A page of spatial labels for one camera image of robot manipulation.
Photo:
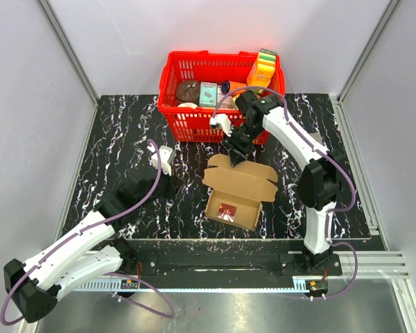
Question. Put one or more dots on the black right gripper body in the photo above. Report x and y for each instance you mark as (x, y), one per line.
(244, 137)

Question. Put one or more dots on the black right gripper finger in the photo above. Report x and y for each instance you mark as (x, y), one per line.
(229, 144)
(236, 157)

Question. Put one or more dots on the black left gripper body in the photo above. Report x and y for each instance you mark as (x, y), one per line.
(163, 187)

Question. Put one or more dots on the brown cardboard box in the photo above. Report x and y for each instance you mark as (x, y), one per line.
(246, 186)

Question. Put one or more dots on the small red plastic packet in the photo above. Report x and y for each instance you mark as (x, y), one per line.
(226, 212)

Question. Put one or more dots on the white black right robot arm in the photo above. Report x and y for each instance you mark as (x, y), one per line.
(324, 186)

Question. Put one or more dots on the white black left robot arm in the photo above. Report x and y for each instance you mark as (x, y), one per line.
(91, 249)

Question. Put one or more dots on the pink white small box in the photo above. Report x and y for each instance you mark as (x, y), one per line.
(224, 102)

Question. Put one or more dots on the teal white small box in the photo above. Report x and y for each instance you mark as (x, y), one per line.
(208, 95)

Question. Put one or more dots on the yellow green sponge pack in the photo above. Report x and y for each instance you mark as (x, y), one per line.
(235, 102)

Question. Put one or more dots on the red plastic shopping basket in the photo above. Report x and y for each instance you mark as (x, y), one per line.
(192, 124)

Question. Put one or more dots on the orange cylindrical can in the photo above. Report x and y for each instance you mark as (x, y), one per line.
(227, 86)

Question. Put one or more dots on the white round lid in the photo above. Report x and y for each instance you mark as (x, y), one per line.
(188, 105)

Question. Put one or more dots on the tall orange sponge pack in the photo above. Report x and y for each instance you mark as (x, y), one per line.
(263, 69)

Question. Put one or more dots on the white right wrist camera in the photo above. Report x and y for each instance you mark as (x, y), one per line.
(221, 121)

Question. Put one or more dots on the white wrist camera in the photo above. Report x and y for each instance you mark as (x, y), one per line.
(166, 156)
(221, 121)

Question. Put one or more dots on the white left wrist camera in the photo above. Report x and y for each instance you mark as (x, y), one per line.
(166, 156)

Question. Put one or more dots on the aluminium slotted rail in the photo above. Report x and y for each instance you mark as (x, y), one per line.
(362, 265)

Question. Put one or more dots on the right aluminium frame post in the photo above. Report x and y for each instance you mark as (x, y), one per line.
(375, 36)

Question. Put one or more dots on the aluminium frame post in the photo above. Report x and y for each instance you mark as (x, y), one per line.
(61, 36)
(375, 36)

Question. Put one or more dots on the left aluminium frame post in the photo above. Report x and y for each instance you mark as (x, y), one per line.
(61, 36)

